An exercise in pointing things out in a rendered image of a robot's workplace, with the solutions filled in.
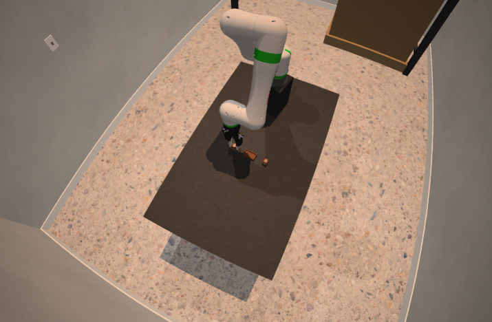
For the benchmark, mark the orange rectangular tray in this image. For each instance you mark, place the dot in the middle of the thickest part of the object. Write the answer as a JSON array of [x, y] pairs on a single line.
[[249, 154]]

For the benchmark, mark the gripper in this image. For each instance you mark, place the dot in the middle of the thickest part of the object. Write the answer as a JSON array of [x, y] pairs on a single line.
[[228, 136]]

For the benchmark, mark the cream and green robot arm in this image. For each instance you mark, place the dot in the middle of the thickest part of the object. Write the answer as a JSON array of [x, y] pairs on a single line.
[[270, 66]]

